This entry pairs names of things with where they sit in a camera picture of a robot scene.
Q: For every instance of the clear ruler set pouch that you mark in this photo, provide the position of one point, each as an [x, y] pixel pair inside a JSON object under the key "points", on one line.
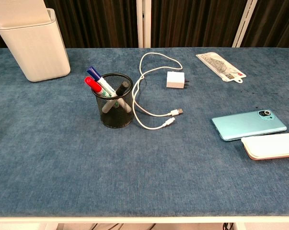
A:
{"points": [[218, 64]]}

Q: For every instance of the blue fabric table cloth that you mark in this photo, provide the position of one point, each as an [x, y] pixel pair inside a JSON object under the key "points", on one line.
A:
{"points": [[144, 167]]}

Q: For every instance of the white charger plug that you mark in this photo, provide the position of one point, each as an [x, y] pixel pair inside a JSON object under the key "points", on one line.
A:
{"points": [[174, 80]]}

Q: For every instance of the white sheet in box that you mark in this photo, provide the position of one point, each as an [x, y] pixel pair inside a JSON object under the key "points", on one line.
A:
{"points": [[19, 9]]}

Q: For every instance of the black mesh pen holder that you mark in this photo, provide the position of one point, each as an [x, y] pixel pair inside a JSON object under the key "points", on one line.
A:
{"points": [[115, 119]]}

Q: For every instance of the dark pleated curtain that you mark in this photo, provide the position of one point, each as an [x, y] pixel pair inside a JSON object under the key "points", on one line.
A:
{"points": [[98, 24]]}

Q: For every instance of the white slanted frame post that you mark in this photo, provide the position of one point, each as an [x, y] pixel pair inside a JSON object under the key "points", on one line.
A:
{"points": [[245, 24]]}

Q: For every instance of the red cap whiteboard marker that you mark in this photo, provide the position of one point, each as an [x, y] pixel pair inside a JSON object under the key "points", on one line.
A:
{"points": [[90, 82]]}

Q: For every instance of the teal smartphone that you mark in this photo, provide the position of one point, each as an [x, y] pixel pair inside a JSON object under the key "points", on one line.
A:
{"points": [[245, 124]]}

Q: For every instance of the black cap whiteboard marker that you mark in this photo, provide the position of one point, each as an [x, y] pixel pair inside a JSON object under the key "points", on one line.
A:
{"points": [[122, 88]]}

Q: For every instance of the blue cap whiteboard marker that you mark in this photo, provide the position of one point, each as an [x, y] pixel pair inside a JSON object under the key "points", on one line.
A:
{"points": [[94, 73]]}

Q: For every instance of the white ribbed storage box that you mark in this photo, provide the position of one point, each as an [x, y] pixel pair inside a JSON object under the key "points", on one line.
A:
{"points": [[38, 52]]}

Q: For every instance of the white pink pencil case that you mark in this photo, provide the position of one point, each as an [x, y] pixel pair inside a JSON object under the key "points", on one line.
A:
{"points": [[271, 146]]}

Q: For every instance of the white vertical frame post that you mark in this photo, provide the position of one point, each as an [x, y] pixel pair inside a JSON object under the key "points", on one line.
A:
{"points": [[144, 24]]}

